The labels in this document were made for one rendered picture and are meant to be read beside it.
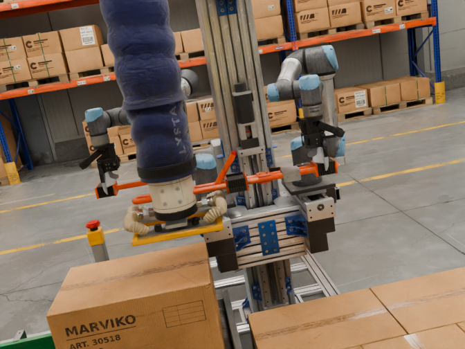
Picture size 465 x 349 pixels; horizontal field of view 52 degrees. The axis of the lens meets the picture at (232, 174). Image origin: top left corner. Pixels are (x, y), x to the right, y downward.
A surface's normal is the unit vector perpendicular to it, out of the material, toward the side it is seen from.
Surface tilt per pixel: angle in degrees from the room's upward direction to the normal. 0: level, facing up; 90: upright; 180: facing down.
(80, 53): 87
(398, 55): 90
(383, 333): 0
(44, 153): 90
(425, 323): 0
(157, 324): 90
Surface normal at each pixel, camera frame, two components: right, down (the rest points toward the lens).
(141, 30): 0.21, -0.08
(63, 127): 0.13, 0.24
